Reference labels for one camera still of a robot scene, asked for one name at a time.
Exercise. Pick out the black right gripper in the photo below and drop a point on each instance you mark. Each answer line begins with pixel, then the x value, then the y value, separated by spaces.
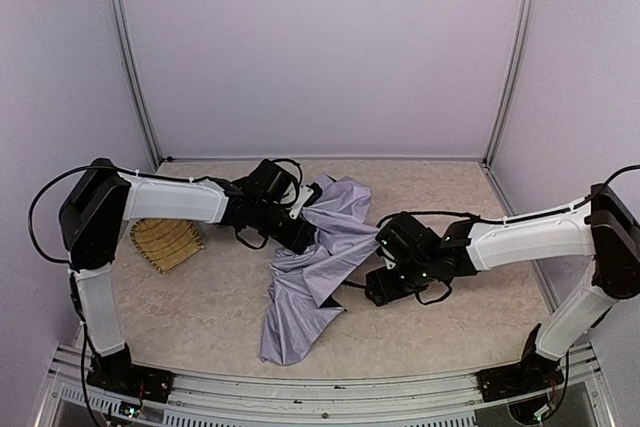
pixel 375 287

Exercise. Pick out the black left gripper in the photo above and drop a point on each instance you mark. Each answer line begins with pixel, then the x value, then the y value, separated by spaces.
pixel 304 236

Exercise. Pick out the lilac folding umbrella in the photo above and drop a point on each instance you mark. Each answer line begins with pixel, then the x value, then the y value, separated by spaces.
pixel 301 291

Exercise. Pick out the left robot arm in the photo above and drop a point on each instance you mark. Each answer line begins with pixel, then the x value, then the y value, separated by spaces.
pixel 103 201

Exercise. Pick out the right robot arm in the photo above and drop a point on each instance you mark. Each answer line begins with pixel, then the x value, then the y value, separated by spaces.
pixel 598 226

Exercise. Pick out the woven bamboo tray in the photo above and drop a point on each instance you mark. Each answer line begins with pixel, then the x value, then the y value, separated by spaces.
pixel 166 243

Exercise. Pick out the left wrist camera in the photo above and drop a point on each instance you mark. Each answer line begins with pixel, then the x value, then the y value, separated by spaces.
pixel 279 182

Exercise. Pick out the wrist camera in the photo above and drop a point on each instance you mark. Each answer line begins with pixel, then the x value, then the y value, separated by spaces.
pixel 403 239
pixel 279 182

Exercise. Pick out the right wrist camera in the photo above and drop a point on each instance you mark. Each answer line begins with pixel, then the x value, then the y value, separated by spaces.
pixel 403 239

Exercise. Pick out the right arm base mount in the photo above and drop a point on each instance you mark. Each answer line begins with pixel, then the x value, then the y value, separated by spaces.
pixel 526 376

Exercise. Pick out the aluminium front rail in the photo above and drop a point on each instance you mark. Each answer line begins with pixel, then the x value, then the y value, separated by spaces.
pixel 202 399

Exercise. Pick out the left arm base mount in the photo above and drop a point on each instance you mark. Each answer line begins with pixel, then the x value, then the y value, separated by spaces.
pixel 132 380

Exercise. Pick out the right frame post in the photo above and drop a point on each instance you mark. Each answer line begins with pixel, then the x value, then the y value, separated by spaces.
pixel 506 102

